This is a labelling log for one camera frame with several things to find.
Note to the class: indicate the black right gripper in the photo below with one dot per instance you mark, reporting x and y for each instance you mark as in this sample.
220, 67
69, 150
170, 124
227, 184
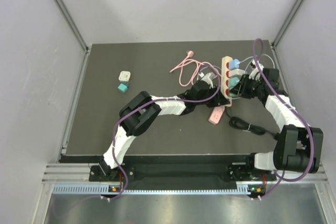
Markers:
240, 89

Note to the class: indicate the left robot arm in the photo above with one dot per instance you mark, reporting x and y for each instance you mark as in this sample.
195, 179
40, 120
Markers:
137, 116

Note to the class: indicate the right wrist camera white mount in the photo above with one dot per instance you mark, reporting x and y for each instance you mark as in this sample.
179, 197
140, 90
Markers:
257, 68

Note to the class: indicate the light teal usb charger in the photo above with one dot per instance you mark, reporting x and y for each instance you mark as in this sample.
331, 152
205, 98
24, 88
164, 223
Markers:
232, 82

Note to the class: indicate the blue usb charger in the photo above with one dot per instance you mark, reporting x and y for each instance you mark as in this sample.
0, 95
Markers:
234, 64

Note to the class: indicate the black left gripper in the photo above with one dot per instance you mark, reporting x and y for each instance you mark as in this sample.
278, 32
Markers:
218, 99

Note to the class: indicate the slotted grey cable duct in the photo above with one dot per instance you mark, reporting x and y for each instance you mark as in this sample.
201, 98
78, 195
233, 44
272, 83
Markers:
114, 189

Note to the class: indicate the beige red power strip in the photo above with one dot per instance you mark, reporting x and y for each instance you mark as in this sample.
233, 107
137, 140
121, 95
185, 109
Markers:
225, 79

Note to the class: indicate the white square plug adapter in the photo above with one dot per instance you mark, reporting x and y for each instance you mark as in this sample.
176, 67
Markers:
124, 76

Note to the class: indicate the pink power strip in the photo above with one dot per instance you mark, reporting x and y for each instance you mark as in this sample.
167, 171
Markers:
216, 114

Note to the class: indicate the aluminium frame rail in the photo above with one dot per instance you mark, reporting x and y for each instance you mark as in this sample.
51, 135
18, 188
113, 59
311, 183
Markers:
77, 174

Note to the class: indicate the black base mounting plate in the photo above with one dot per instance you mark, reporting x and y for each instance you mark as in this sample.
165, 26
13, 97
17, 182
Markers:
184, 172

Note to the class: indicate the white usb charger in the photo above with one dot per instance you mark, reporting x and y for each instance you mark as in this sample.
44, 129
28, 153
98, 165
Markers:
236, 73

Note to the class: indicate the pink round wall plug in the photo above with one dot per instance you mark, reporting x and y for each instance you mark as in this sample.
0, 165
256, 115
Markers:
190, 54

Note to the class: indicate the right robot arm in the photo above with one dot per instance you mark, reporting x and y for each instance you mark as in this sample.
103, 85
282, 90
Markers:
298, 147

